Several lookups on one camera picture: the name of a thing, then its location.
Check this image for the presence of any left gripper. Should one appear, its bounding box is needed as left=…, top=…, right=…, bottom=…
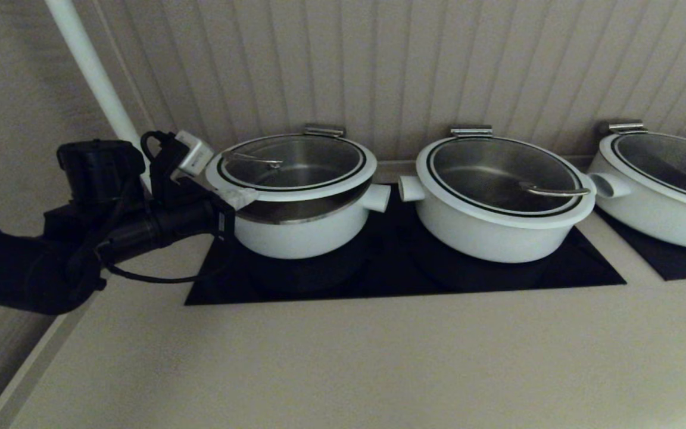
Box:
left=101, top=186, right=259, bottom=264

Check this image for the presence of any glass pot lid white rim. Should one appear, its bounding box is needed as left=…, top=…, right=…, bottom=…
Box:
left=205, top=133, right=378, bottom=204
left=598, top=132, right=686, bottom=214

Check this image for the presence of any white cooking pot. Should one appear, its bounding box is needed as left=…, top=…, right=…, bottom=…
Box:
left=587, top=153, right=686, bottom=250
left=233, top=184, right=392, bottom=260
left=398, top=175, right=589, bottom=265

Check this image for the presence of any middle white pot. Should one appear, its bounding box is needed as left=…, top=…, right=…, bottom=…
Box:
left=416, top=136, right=597, bottom=231

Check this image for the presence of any white pipe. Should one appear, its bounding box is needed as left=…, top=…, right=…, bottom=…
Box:
left=45, top=0, right=154, bottom=192

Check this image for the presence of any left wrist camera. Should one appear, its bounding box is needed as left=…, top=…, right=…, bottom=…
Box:
left=140, top=130, right=216, bottom=206

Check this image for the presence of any black cable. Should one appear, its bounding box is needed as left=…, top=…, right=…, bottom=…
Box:
left=98, top=237, right=232, bottom=284

